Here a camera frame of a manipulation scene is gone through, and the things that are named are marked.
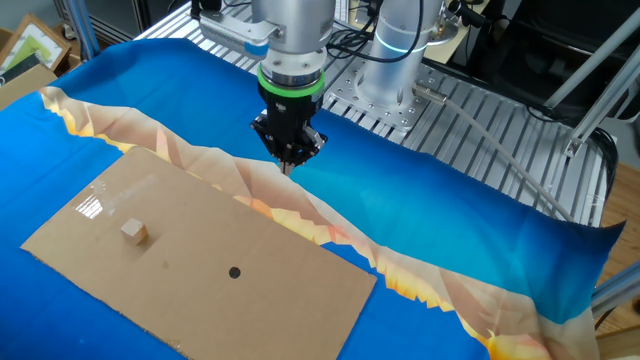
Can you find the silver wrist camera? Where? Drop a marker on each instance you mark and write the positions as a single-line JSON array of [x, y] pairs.
[[230, 32]]

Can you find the thin aluminium strut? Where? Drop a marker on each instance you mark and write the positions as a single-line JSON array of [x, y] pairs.
[[595, 57]]

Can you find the small wooden block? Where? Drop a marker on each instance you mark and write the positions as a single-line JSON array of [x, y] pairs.
[[134, 232]]

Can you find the aluminium frame post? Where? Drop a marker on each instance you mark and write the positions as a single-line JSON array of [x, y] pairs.
[[620, 287], [80, 25]]

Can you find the open cardboard box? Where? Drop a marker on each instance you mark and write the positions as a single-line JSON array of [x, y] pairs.
[[25, 85]]

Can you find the brown cardboard sheet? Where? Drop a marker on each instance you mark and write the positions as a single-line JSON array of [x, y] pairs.
[[225, 310]]

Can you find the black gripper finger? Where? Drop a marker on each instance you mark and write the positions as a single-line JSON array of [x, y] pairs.
[[310, 142], [265, 135]]

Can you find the dark grey cabinet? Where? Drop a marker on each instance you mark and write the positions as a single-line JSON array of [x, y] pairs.
[[120, 15]]

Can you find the large black equipment housing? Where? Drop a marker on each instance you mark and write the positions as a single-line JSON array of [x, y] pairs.
[[540, 45]]

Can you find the wooden picture frame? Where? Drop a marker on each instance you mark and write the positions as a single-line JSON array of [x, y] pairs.
[[35, 42]]

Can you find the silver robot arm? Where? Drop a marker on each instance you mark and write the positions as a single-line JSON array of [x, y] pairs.
[[295, 30]]

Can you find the blue mountain print cloth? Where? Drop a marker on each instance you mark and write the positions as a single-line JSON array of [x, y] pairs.
[[425, 200]]

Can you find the aluminium strut with bracket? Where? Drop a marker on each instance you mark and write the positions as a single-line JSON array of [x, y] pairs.
[[600, 107]]

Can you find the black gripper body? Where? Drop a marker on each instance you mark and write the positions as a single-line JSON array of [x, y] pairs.
[[287, 117]]

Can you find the perforated robot base plate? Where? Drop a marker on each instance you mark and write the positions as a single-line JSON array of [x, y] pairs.
[[400, 115]]

